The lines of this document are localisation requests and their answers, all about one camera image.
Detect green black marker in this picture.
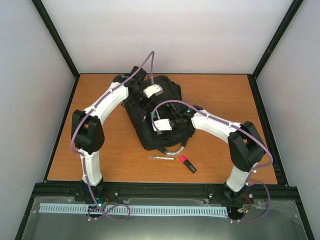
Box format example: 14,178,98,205
149,112,157,119

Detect black student bag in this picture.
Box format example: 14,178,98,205
121,75,195,153

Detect silver pen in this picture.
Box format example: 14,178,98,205
148,155,175,161

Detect pink black highlighter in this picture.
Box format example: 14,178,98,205
179,155,197,174

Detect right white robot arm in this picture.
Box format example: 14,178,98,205
179,106,267,203

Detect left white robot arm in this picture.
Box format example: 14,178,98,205
70,66,147,202

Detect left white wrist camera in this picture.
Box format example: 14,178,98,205
143,84,163,98

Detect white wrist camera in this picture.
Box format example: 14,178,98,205
143,84,163,98
152,118,173,132

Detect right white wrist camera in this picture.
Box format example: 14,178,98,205
152,118,173,132

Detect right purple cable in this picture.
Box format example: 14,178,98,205
151,99,274,223

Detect black aluminium frame rail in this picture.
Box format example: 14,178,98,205
32,181,300,201

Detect left black corner post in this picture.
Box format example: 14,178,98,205
31,0,80,80

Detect black corner post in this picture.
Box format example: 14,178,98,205
31,0,80,80
251,0,305,78

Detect light blue cable duct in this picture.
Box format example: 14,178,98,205
38,203,228,218

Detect right black corner post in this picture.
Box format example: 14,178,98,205
251,0,305,78

